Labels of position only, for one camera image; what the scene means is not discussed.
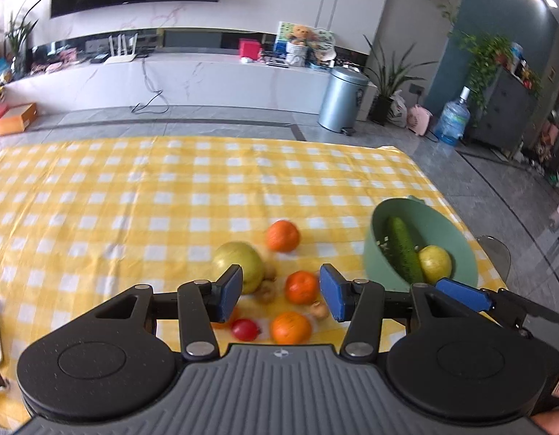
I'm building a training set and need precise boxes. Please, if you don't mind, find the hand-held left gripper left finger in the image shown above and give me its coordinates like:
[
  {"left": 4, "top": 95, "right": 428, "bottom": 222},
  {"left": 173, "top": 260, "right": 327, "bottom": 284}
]
[{"left": 82, "top": 264, "right": 244, "bottom": 362}]

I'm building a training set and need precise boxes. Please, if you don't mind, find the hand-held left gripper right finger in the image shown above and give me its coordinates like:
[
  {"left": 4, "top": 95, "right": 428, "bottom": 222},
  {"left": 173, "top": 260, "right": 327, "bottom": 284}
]
[{"left": 319, "top": 263, "right": 482, "bottom": 363}]

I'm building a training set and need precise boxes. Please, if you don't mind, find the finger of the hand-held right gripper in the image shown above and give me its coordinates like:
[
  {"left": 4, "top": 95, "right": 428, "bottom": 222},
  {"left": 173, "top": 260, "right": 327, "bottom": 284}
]
[{"left": 435, "top": 278, "right": 559, "bottom": 338}]

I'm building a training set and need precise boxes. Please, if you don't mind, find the orange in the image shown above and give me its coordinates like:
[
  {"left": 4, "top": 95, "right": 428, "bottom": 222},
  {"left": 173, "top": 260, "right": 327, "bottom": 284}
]
[
  {"left": 285, "top": 270, "right": 321, "bottom": 306},
  {"left": 266, "top": 220, "right": 301, "bottom": 253},
  {"left": 270, "top": 311, "right": 313, "bottom": 345}
]

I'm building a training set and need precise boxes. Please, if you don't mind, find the large yellow-green round fruit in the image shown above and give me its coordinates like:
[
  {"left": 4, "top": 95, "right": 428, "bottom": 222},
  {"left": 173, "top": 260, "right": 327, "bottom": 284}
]
[{"left": 211, "top": 241, "right": 266, "bottom": 295}]

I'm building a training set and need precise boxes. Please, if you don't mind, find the green bowl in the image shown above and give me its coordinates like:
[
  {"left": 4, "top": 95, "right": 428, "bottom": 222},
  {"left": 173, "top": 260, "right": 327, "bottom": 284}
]
[{"left": 363, "top": 197, "right": 480, "bottom": 293}]

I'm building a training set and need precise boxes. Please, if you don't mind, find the red tomato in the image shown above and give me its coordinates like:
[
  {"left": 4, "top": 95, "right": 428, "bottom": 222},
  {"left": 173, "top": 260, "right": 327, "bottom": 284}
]
[{"left": 231, "top": 318, "right": 261, "bottom": 341}]

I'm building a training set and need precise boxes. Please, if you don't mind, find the small yellow round fruit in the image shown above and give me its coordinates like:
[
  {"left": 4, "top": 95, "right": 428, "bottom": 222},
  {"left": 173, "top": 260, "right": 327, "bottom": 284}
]
[{"left": 418, "top": 245, "right": 453, "bottom": 285}]

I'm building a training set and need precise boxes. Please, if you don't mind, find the transparent chair back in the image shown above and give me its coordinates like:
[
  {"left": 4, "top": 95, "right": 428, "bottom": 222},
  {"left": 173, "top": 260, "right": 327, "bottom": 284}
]
[{"left": 476, "top": 235, "right": 511, "bottom": 282}]

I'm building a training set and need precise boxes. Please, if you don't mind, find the green cucumber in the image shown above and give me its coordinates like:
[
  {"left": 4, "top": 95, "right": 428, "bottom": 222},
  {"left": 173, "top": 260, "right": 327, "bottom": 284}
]
[{"left": 387, "top": 216, "right": 426, "bottom": 285}]

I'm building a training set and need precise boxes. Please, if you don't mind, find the yellow checkered tablecloth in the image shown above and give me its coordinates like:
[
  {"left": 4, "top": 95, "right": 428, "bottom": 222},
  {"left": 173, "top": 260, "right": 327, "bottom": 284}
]
[{"left": 0, "top": 135, "right": 511, "bottom": 431}]

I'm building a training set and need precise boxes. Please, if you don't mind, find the blue water jug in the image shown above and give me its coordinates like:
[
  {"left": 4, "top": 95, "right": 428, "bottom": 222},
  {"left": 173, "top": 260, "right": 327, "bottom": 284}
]
[{"left": 436, "top": 86, "right": 471, "bottom": 146}]

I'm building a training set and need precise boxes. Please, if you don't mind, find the pink small appliance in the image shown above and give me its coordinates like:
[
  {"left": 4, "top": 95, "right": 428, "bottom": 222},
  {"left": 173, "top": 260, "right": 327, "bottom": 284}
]
[{"left": 407, "top": 104, "right": 436, "bottom": 137}]

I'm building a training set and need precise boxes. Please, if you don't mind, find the grey cabinet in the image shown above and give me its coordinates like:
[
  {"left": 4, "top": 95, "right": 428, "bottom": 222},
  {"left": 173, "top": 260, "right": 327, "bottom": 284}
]
[{"left": 470, "top": 67, "right": 538, "bottom": 150}]

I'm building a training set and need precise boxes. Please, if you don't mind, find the silver pedal trash can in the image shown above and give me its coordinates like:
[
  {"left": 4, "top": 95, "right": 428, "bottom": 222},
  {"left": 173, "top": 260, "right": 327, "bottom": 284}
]
[{"left": 318, "top": 66, "right": 370, "bottom": 133}]

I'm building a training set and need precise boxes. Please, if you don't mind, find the white plastic bag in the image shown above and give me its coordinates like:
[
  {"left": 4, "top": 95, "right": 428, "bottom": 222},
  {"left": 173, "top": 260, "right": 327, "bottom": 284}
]
[{"left": 388, "top": 91, "right": 409, "bottom": 128}]

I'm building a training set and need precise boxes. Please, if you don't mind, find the white marble media console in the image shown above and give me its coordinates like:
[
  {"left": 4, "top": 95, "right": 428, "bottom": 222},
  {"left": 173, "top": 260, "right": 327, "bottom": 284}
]
[{"left": 0, "top": 27, "right": 380, "bottom": 116}]

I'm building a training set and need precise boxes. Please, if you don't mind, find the long-leaf potted plant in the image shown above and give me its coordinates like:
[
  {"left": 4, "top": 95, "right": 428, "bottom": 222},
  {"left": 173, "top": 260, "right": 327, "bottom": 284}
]
[{"left": 361, "top": 34, "right": 436, "bottom": 125}]

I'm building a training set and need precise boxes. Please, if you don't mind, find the trailing pothos plant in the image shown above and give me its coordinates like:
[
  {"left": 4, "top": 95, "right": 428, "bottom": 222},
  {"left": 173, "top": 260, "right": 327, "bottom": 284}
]
[{"left": 452, "top": 32, "right": 511, "bottom": 114}]

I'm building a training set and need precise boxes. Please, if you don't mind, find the red box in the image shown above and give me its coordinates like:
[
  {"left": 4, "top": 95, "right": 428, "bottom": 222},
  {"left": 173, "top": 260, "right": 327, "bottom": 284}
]
[{"left": 238, "top": 38, "right": 262, "bottom": 61}]

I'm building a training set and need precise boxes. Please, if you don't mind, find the colourful picture board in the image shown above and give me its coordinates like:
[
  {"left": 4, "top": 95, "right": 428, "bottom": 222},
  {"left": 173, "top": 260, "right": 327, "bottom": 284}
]
[{"left": 276, "top": 21, "right": 337, "bottom": 66}]

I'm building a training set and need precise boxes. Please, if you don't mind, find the white router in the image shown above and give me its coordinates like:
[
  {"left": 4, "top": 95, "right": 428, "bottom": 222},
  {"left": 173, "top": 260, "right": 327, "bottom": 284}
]
[{"left": 102, "top": 35, "right": 139, "bottom": 64}]

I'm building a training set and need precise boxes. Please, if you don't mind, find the brown teddy bear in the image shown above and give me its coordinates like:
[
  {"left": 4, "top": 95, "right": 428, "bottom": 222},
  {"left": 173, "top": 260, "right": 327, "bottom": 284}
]
[{"left": 286, "top": 25, "right": 313, "bottom": 46}]

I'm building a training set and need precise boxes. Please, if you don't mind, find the orange cardboard box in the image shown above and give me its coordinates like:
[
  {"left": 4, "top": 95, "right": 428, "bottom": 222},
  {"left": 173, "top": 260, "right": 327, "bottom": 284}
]
[{"left": 0, "top": 103, "right": 37, "bottom": 136}]

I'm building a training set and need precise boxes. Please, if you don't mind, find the black cable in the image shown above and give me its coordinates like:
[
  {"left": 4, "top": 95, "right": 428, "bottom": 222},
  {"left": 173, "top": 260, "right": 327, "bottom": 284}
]
[{"left": 132, "top": 57, "right": 169, "bottom": 113}]

